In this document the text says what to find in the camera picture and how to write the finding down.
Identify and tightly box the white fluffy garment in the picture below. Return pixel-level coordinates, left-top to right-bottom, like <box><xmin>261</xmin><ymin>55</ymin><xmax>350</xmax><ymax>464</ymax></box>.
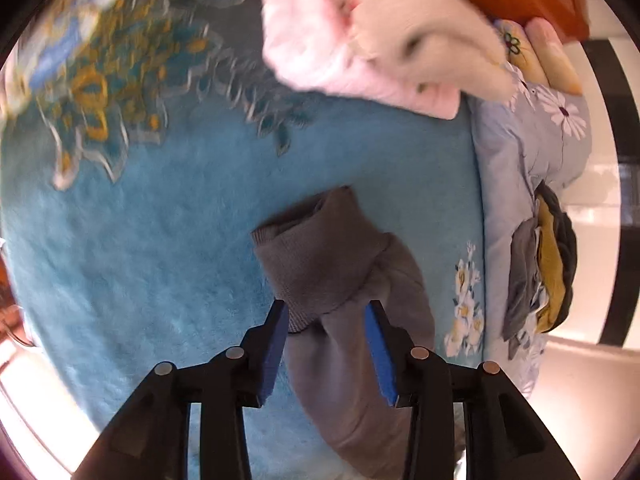
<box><xmin>320</xmin><ymin>0</ymin><xmax>516</xmax><ymax>101</ymax></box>

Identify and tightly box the stack of folded clothes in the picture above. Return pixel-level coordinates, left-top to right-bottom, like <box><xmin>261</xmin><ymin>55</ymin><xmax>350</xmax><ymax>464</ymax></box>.
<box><xmin>502</xmin><ymin>180</ymin><xmax>579</xmax><ymax>361</ymax></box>

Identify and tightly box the blue floral plush blanket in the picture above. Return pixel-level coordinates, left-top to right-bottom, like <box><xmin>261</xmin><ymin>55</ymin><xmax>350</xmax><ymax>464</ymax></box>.
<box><xmin>0</xmin><ymin>0</ymin><xmax>487</xmax><ymax>480</ymax></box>

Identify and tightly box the pink fluffy garment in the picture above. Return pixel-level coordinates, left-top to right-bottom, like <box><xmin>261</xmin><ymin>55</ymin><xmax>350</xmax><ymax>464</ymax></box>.
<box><xmin>261</xmin><ymin>0</ymin><xmax>462</xmax><ymax>120</ymax></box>

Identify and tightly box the cream floral pillow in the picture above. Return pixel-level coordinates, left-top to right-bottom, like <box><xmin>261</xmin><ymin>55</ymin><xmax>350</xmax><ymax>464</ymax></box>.
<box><xmin>495</xmin><ymin>16</ymin><xmax>584</xmax><ymax>96</ymax></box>

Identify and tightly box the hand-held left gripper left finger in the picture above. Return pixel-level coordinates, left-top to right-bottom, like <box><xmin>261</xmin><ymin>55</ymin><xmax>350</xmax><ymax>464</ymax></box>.
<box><xmin>73</xmin><ymin>299</ymin><xmax>291</xmax><ymax>480</ymax></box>

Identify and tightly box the light blue daisy bedsheet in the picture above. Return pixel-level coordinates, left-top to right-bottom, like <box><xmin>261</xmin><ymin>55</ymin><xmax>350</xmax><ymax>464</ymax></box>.
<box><xmin>470</xmin><ymin>62</ymin><xmax>594</xmax><ymax>401</ymax></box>

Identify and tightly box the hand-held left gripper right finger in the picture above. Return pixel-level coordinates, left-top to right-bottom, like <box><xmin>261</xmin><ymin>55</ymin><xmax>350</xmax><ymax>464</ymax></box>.
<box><xmin>363</xmin><ymin>300</ymin><xmax>581</xmax><ymax>480</ymax></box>

